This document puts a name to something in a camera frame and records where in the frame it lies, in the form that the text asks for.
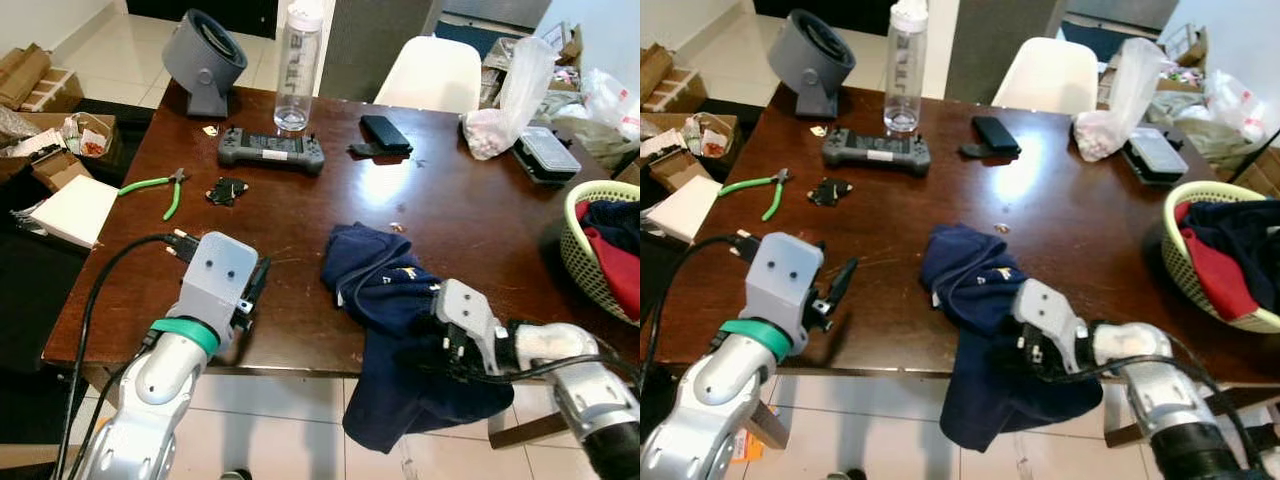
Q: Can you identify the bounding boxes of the white chair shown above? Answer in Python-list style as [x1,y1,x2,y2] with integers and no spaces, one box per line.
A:
[372,35,484,115]
[989,36,1100,115]

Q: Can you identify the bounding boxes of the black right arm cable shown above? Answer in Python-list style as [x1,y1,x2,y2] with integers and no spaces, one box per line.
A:
[415,345,641,391]
[1025,352,1263,471]

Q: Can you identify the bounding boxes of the black box with clear lid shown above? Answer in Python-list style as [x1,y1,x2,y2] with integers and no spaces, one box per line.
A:
[1119,126,1192,187]
[512,124,584,187]

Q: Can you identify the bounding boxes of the clear water bottle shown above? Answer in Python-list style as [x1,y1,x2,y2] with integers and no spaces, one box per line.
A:
[273,0,325,137]
[883,0,932,137]

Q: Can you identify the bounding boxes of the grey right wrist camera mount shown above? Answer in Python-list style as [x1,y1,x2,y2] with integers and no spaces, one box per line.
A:
[431,279,502,377]
[1009,279,1092,377]

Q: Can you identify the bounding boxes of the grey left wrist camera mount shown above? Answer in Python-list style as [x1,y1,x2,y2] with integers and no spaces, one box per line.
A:
[178,231,260,347]
[744,231,827,347]

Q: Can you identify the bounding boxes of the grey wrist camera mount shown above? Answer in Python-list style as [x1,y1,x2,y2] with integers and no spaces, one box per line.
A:
[744,231,827,347]
[1009,279,1092,377]
[431,279,502,377]
[178,231,260,347]

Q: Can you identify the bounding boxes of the closed cardboard box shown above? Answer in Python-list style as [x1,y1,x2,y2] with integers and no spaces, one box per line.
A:
[0,43,87,112]
[640,41,677,102]

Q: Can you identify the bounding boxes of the grey round desk fan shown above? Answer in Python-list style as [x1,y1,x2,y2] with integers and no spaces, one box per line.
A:
[161,9,249,120]
[767,9,857,120]

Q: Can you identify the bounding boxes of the white flat box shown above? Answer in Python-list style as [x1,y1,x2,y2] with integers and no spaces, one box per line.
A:
[29,175,120,250]
[642,175,724,245]

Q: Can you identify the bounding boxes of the small black part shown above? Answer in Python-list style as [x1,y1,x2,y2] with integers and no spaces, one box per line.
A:
[807,176,854,208]
[205,175,250,208]

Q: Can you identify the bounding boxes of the red garment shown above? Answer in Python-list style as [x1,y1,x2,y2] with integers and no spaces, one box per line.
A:
[1174,199,1264,322]
[574,199,641,322]

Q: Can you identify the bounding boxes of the white plastic bag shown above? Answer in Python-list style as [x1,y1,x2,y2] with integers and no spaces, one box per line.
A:
[579,67,641,142]
[1204,69,1280,142]

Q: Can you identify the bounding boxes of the black handheld controller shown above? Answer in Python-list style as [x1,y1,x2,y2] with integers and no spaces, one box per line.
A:
[217,127,327,178]
[821,126,932,179]

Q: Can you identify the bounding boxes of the open cardboard box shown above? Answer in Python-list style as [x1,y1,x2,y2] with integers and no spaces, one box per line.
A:
[0,110,122,192]
[640,111,737,192]

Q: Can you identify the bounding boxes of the clear plastic bag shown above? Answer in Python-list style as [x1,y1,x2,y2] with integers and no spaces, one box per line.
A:
[461,36,559,162]
[1072,37,1167,162]

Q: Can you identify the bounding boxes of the navy blue shirt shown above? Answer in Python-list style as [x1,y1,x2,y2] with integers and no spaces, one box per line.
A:
[919,221,1107,454]
[319,221,517,454]

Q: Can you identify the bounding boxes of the yellow green laundry basket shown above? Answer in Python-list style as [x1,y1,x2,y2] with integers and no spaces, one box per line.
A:
[559,179,641,327]
[1159,179,1280,335]

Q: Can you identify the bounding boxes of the dark navy garment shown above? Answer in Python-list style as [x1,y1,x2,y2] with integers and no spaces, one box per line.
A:
[579,197,641,257]
[1184,197,1280,312]

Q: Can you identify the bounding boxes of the green handled pliers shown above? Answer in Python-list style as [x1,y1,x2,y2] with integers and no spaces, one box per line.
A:
[117,167,190,222]
[717,167,794,223]

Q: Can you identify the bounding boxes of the black wallet case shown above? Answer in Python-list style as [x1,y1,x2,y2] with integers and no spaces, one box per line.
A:
[957,114,1024,160]
[347,113,415,160]

